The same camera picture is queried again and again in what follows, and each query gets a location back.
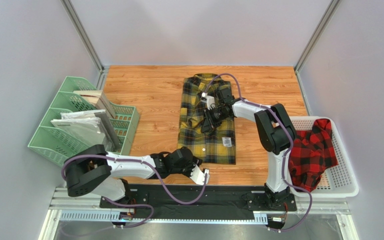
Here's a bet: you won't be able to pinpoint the red plaid long sleeve shirt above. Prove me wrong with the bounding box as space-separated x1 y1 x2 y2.
288 118 339 192

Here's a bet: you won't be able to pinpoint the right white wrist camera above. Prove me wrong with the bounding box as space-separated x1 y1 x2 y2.
200 92 216 110

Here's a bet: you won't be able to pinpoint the aluminium frame rail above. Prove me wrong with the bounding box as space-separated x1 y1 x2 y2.
39 184 359 240

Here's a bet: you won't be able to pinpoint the green plastic file rack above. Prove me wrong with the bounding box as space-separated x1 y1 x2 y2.
27 76 140 167

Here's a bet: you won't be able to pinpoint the papers in file rack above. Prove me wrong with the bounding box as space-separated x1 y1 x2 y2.
50 109 121 152

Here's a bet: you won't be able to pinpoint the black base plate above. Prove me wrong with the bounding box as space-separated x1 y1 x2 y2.
98 181 298 221

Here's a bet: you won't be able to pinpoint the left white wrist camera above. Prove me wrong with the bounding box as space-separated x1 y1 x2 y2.
189 165 210 186

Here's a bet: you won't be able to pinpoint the book in file rack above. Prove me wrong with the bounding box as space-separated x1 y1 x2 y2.
73 90 116 119

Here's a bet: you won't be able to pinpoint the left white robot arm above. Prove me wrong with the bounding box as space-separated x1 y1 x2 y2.
61 144 210 201

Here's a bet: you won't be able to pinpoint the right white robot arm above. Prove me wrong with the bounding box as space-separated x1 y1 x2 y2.
199 88 297 210

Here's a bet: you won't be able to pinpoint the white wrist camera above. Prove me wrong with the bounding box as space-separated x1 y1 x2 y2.
189 165 210 186
200 92 216 110

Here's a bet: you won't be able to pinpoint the yellow plaid long sleeve shirt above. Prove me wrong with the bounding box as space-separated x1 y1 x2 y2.
177 73 236 165

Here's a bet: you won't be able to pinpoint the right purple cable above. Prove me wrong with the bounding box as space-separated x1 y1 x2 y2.
202 73 313 233

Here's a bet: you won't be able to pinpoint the white plastic basket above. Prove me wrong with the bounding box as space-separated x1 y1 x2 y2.
287 116 359 199

